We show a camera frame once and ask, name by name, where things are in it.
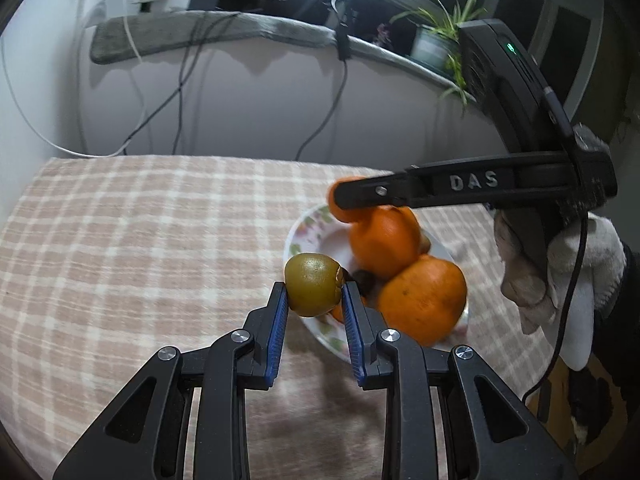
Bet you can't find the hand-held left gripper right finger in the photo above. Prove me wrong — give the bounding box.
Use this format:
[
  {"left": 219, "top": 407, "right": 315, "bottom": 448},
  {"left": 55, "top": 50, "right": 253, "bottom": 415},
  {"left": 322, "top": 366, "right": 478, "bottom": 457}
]
[{"left": 341, "top": 281, "right": 578, "bottom": 480}]

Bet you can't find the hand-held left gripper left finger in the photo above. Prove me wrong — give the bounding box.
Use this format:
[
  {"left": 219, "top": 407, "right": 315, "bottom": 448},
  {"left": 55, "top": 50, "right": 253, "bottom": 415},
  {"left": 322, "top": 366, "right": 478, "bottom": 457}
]
[{"left": 52, "top": 281, "right": 291, "bottom": 480}]

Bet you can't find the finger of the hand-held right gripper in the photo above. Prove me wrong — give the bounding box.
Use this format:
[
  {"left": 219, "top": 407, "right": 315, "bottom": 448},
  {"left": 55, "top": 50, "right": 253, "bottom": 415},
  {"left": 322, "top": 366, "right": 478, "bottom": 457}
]
[{"left": 328, "top": 169, "right": 416, "bottom": 212}]

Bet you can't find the small tangerine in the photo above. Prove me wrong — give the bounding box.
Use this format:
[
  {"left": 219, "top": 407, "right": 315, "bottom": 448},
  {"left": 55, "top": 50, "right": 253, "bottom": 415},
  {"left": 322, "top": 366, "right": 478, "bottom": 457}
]
[{"left": 327, "top": 176, "right": 373, "bottom": 223}]

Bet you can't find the floral white plate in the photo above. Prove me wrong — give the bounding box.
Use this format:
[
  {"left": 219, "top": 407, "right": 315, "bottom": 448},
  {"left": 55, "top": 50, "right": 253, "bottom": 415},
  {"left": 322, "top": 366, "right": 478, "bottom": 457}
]
[{"left": 283, "top": 203, "right": 473, "bottom": 366}]

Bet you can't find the large wrinkled orange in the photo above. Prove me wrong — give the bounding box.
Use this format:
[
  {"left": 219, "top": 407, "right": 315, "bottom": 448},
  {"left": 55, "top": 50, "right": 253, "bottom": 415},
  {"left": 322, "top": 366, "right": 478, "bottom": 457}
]
[{"left": 377, "top": 255, "right": 467, "bottom": 347}]

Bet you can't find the person's right hand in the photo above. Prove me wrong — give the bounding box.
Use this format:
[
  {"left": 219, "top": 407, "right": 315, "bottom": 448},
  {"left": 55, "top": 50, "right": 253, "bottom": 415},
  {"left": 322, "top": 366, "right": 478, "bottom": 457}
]
[{"left": 492, "top": 209, "right": 629, "bottom": 372}]

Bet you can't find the large round orange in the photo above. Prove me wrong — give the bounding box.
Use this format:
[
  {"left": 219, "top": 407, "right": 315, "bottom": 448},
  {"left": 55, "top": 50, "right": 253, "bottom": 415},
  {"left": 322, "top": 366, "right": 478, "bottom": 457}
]
[{"left": 348, "top": 206, "right": 422, "bottom": 281}]

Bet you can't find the pale plant pot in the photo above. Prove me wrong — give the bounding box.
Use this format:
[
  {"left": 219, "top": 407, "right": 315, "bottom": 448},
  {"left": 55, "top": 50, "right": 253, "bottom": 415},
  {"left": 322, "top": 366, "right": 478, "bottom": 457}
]
[{"left": 411, "top": 27, "right": 458, "bottom": 72}]

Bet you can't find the spider plant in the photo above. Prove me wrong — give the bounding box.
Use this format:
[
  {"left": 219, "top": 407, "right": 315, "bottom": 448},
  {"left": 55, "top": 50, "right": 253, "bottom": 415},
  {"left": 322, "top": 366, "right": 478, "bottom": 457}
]
[{"left": 390, "top": 0, "right": 488, "bottom": 116}]

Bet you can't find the small purple flower plant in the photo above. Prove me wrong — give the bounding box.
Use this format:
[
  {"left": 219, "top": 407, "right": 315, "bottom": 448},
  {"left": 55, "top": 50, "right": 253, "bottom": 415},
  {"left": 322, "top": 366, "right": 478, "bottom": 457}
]
[{"left": 372, "top": 22, "right": 396, "bottom": 48}]

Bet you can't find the beige checked tablecloth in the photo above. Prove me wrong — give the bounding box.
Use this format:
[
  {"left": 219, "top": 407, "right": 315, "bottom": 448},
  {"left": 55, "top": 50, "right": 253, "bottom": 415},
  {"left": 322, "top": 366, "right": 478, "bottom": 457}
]
[{"left": 0, "top": 155, "right": 571, "bottom": 480}]

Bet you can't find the grey windowsill mat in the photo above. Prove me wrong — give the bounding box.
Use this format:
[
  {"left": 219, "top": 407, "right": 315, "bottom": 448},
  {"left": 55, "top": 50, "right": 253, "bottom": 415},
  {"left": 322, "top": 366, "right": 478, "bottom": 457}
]
[{"left": 90, "top": 12, "right": 468, "bottom": 93}]

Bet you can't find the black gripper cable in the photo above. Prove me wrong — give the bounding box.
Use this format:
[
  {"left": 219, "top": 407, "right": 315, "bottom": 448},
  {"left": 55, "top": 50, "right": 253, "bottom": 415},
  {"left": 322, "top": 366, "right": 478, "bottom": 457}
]
[{"left": 522, "top": 87, "right": 588, "bottom": 406}]

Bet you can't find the white cable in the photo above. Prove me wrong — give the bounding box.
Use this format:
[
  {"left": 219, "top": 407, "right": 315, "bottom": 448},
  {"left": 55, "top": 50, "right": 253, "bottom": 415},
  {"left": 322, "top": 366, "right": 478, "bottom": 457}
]
[{"left": 0, "top": 0, "right": 151, "bottom": 158}]

